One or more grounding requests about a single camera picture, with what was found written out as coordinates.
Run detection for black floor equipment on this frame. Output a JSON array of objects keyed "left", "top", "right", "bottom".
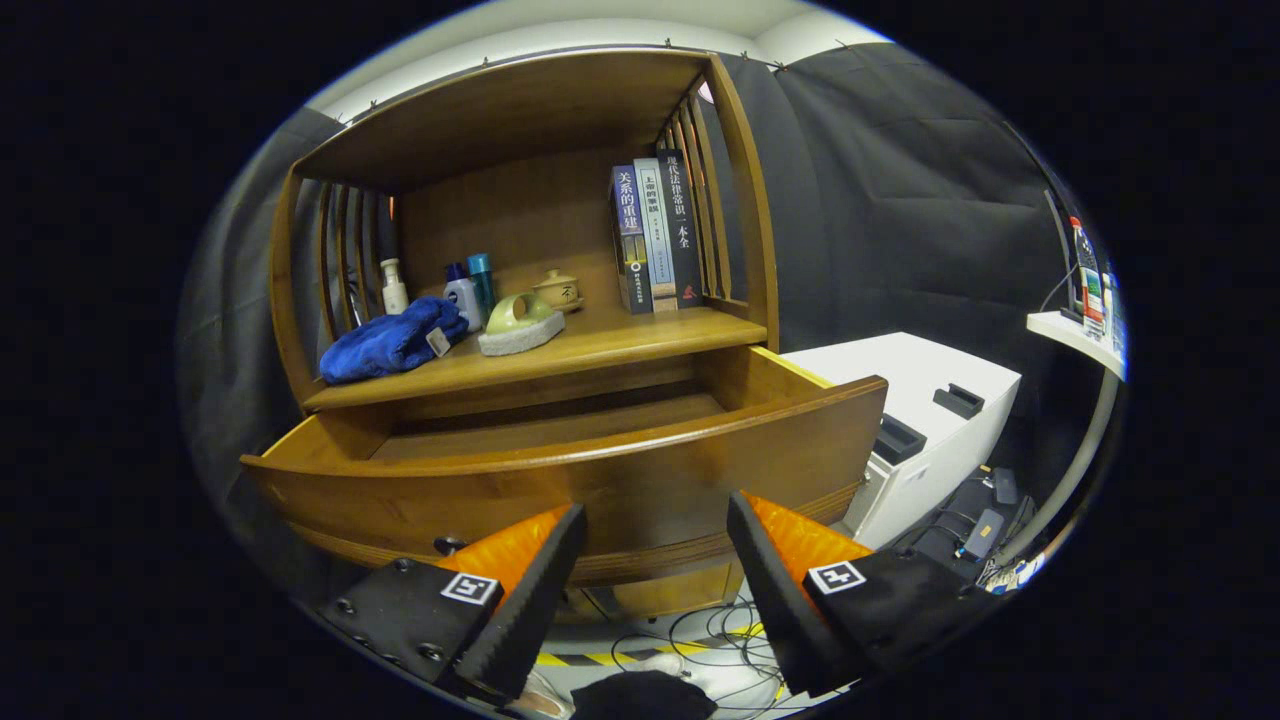
[{"left": 900, "top": 465, "right": 1036, "bottom": 581}]

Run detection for yellow black hazard tape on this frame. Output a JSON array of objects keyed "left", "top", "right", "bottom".
[{"left": 535, "top": 625, "right": 771, "bottom": 669}]

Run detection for green handled white scrubber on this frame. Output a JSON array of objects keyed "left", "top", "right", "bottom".
[{"left": 477, "top": 291, "right": 567, "bottom": 357}]

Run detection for black plastic tray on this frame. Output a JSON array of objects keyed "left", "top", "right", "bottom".
[
  {"left": 933, "top": 383, "right": 986, "bottom": 419},
  {"left": 873, "top": 414, "right": 927, "bottom": 466}
]

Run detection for black floor cables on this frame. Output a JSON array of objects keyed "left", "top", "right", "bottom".
[{"left": 610, "top": 595, "right": 791, "bottom": 711}]

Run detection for dark cloth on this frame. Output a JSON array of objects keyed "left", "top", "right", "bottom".
[{"left": 570, "top": 670, "right": 719, "bottom": 720}]

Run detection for wooden countertop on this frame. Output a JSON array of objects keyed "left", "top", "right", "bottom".
[{"left": 302, "top": 305, "right": 769, "bottom": 413}]

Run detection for black spine book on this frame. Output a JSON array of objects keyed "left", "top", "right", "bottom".
[{"left": 656, "top": 149, "right": 704, "bottom": 309}]

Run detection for blue folded towel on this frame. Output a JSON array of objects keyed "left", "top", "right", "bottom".
[{"left": 319, "top": 296, "right": 471, "bottom": 386}]

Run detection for teal slim bottle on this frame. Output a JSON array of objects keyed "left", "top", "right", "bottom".
[{"left": 467, "top": 253, "right": 497, "bottom": 323}]

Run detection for person's white shoe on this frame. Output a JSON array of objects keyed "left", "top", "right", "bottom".
[{"left": 500, "top": 668, "right": 579, "bottom": 720}]

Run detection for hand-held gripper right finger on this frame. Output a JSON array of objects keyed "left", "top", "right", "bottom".
[{"left": 727, "top": 490, "right": 1001, "bottom": 699}]

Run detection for brown wooden cabinet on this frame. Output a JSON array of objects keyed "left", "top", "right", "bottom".
[{"left": 268, "top": 48, "right": 781, "bottom": 621}]

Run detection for white bottle with blue cap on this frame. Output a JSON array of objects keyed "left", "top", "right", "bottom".
[{"left": 443, "top": 263, "right": 483, "bottom": 333}]

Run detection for brown wooden drawer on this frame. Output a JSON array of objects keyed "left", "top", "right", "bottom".
[{"left": 238, "top": 345, "right": 889, "bottom": 589}]

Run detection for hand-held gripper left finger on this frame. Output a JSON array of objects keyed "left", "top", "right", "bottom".
[{"left": 318, "top": 503, "right": 589, "bottom": 703}]

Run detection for beige lidded teacup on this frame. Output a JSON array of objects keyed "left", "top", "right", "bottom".
[{"left": 531, "top": 268, "right": 585, "bottom": 313}]

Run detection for red label water bottle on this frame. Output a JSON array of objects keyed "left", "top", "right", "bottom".
[{"left": 1070, "top": 217, "right": 1104, "bottom": 339}]

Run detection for wooden cabinet door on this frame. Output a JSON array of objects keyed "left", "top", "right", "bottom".
[{"left": 600, "top": 565, "right": 746, "bottom": 619}]

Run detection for white drawer unit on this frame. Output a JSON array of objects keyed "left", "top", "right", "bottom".
[{"left": 780, "top": 332, "right": 1023, "bottom": 551}]

